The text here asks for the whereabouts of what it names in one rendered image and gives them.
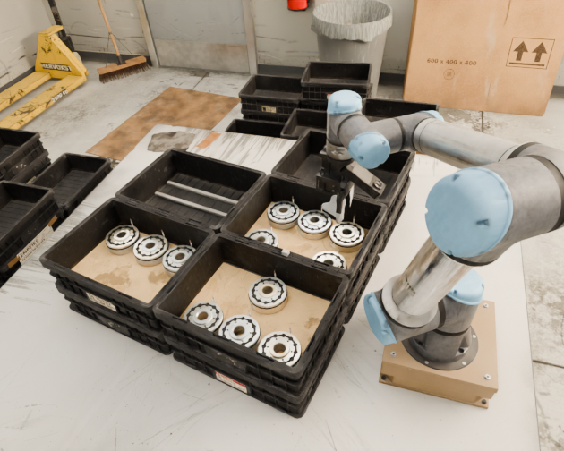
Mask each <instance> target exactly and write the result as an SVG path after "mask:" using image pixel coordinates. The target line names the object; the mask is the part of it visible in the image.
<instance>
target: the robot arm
mask: <svg viewBox="0 0 564 451"><path fill-rule="evenodd" d="M361 108H362V100H361V97H360V96H359V95H358V94H357V93H355V92H353V91H350V90H341V91H337V92H335V93H333V94H332V95H331V96H330V97H329V103H328V109H327V145H325V146H324V148H323V150H322V151H321V152H320V157H321V168H320V170H319V172H318V174H317V175H316V191H319V192H323V193H324V194H327V195H330V194H331V193H332V194H335V195H333V196H332V197H331V200H330V202H327V203H323V204H322V208H323V210H325V211H327V212H329V213H330V214H331V215H333V216H335V218H336V221H337V223H338V224H339V223H340V222H341V221H342V220H343V218H344V212H345V210H347V209H348V208H350V206H351V202H352V198H353V192H354V188H355V185H357V186H358V187H359V188H361V189H362V190H363V191H365V192H366V193H367V194H369V195H370V196H371V197H373V198H374V199H377V198H378V197H380V196H381V194H382V193H383V191H384V188H385V183H383V182H382V181H381V180H380V179H378V178H377V177H376V176H374V175H373V174H371V173H370V172H369V171H368V170H366V169H365V168H367V169H372V168H375V167H378V165H380V164H383V163H384V162H385V161H386V160H387V158H388V157H389V154H392V153H396V152H399V151H404V150H408V149H414V150H416V151H419V152H421V153H423V154H425V155H427V156H429V157H433V158H435V159H438V160H439V161H441V162H443V163H446V164H448V165H450V166H453V167H455V168H458V169H460V170H458V171H456V172H455V173H453V174H449V175H447V176H444V177H443V178H441V179H440V180H439V181H438V182H436V183H435V184H434V185H433V186H432V188H431V190H430V192H429V194H428V196H427V199H426V202H425V207H426V208H427V210H428V212H426V213H425V214H424V216H425V223H426V226H427V230H428V232H429V235H430V236H429V237H428V238H427V240H426V241H425V243H424V244H423V246H422V247H421V248H420V250H419V251H418V252H417V253H416V254H415V256H414V258H413V259H412V260H411V262H410V263H409V265H408V266H407V267H406V269H405V270H404V272H403V273H402V274H399V275H396V276H394V277H392V278H391V279H390V280H389V281H388V282H387V283H386V284H385V285H384V286H383V288H382V289H380V290H378V291H375V292H374V291H371V292H370V293H369V294H366V295H365V296H364V298H363V306H364V311H365V314H366V318H367V319H368V322H369V325H370V327H371V329H372V332H373V334H374V335H375V336H376V338H377V339H378V340H379V341H380V342H381V343H382V344H384V345H389V344H393V343H395V344H396V343H397V342H398V341H401V340H404V339H407V338H409V341H410V343H411V345H412V346H413V348H414V349H415V350H416V351H417V352H418V353H420V354H421V355H422V356H424V357H426V358H428V359H430V360H432V361H435V362H445V363H448V362H456V361H459V360H461V359H462V358H464V357H465V356H466V354H467V353H468V351H469V348H470V346H471V343H472V334H471V327H470V326H471V323H472V321H473V318H474V315H475V313H476V311H477V309H478V306H479V304H480V302H481V301H482V300H483V292H484V283H483V280H482V278H481V277H480V275H479V274H478V273H477V272H476V271H475V270H474V269H473V268H479V267H484V266H487V265H490V264H492V263H493V262H494V261H495V260H497V259H498V258H499V257H500V256H501V255H502V254H503V253H504V252H505V251H507V250H508V249H509V248H510V247H511V246H512V245H514V244H515V243H518V242H520V241H523V240H526V239H529V238H532V237H536V236H538V235H541V234H546V233H549V232H553V231H556V230H559V229H561V228H562V227H564V151H563V150H561V149H556V148H554V147H551V146H548V145H544V144H542V143H538V142H534V141H529V142H525V143H522V144H517V143H515V142H512V141H509V140H503V139H501V138H497V137H494V136H491V135H489V134H485V133H482V132H477V131H474V130H471V129H468V128H465V127H462V126H459V125H455V124H453V123H448V122H444V120H443V118H442V116H441V115H440V114H439V113H438V112H436V111H433V110H431V111H420V112H417V113H415V114H410V115H402V116H399V117H394V118H389V119H385V120H380V121H376V122H372V123H370V122H369V121H368V120H367V118H366V117H365V116H364V115H363V114H362V113H361ZM322 171H323V172H322ZM318 181H319V187H318Z"/></svg>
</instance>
